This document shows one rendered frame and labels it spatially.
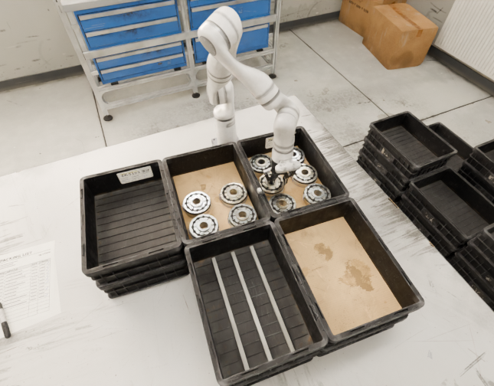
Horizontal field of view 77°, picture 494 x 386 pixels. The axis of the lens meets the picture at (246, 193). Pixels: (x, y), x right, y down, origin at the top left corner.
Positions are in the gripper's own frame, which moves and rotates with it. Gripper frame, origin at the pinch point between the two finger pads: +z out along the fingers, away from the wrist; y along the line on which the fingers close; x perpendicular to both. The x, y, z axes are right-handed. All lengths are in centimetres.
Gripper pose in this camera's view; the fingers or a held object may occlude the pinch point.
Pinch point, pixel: (278, 181)
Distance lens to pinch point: 122.9
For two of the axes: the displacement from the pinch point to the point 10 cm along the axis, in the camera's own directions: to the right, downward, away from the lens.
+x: 2.6, 7.6, -5.9
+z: 0.0, 6.1, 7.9
